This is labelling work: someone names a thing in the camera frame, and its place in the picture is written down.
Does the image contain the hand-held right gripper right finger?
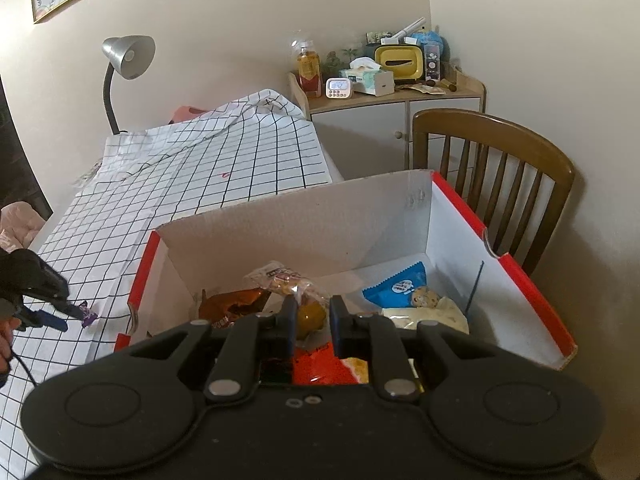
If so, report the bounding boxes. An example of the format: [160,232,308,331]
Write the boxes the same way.
[329,294,531,403]

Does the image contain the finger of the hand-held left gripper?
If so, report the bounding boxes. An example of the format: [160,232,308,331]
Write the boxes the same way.
[10,307,68,332]
[50,300,85,320]

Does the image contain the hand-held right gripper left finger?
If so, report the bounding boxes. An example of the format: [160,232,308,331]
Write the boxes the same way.
[117,294,297,403]

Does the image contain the brown egg clear packet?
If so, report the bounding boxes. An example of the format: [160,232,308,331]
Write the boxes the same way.
[242,260,332,342]

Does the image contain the red snack packet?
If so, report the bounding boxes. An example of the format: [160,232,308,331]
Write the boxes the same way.
[292,342,371,386]

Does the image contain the dark brown snack packet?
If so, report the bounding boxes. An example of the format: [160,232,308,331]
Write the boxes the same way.
[197,287,271,328]

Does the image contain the light blue cookie packet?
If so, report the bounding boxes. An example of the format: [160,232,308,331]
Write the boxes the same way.
[362,262,442,322]

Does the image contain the pale yellow snack packet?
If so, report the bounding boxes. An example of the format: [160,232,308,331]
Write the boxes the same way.
[382,296,471,336]

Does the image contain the red white cardboard box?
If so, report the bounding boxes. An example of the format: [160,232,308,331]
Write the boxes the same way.
[114,170,576,372]

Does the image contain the person's left hand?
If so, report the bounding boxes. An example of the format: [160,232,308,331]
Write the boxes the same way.
[0,319,15,361]

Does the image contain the pink cushioned chair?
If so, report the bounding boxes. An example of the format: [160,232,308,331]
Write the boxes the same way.
[0,201,43,253]

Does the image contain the white checkered tablecloth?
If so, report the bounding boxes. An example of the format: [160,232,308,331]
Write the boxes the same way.
[0,89,346,476]

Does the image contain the white wooden cabinet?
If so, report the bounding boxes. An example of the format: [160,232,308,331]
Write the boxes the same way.
[287,71,487,183]

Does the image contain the pink item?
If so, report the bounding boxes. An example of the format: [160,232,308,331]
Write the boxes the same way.
[167,105,208,125]

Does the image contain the silver desk lamp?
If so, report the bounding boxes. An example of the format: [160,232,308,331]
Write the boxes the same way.
[101,35,157,136]

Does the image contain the pale green tissue pack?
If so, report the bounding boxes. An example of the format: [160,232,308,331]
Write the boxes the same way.
[339,57,396,97]

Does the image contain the brown wooden chair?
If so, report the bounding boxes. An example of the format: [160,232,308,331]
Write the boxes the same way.
[411,109,577,276]

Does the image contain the brown paper packets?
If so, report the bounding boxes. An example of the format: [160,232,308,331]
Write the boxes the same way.
[407,80,458,96]

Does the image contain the orange drink bottle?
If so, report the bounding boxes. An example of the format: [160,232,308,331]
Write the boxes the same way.
[295,40,323,98]

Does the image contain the yellow tissue box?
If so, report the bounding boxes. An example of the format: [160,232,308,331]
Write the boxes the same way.
[374,44,425,86]

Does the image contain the small black white device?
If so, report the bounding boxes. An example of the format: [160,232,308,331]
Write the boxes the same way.
[423,42,444,82]

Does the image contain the blue round object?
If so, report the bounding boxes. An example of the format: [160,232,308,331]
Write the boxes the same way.
[404,30,451,61]

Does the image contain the white tube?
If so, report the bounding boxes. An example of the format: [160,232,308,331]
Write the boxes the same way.
[382,16,427,43]

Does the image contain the black cable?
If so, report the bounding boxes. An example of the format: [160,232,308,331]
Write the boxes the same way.
[7,347,41,388]

